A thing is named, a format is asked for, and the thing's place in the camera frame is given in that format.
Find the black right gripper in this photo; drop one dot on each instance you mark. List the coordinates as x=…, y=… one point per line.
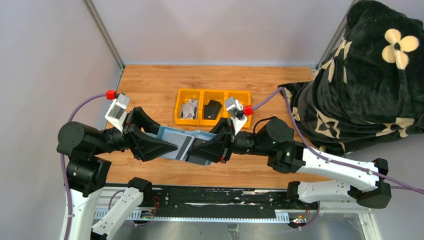
x=219, y=149

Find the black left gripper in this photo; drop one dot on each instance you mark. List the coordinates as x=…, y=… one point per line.
x=143, y=145

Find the blue leather card holder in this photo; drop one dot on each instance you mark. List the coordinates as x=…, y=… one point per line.
x=184, y=140

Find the grey white credit card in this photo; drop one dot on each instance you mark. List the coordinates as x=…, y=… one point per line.
x=189, y=109

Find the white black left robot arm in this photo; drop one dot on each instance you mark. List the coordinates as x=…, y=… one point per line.
x=86, y=173

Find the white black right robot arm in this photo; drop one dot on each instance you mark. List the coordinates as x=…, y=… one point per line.
x=346, y=180

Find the black card in tray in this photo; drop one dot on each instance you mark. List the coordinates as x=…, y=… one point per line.
x=211, y=110

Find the yellow plastic compartment tray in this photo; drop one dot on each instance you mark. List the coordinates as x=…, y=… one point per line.
x=204, y=96

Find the black floral fleece blanket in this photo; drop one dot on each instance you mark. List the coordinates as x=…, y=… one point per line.
x=370, y=89

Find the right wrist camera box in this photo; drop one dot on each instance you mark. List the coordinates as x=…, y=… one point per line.
x=239, y=114

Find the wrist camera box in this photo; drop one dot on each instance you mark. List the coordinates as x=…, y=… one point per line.
x=116, y=113
x=239, y=114

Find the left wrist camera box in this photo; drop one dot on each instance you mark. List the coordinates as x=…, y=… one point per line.
x=116, y=113

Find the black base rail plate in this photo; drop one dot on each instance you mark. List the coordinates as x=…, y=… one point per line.
x=219, y=203

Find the aluminium frame post left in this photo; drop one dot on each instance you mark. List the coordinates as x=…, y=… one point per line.
x=97, y=20

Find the aluminium frame post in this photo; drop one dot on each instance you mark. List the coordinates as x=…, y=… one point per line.
x=97, y=20
x=337, y=36

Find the aluminium frame post right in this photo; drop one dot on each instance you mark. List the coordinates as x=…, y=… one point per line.
x=337, y=36

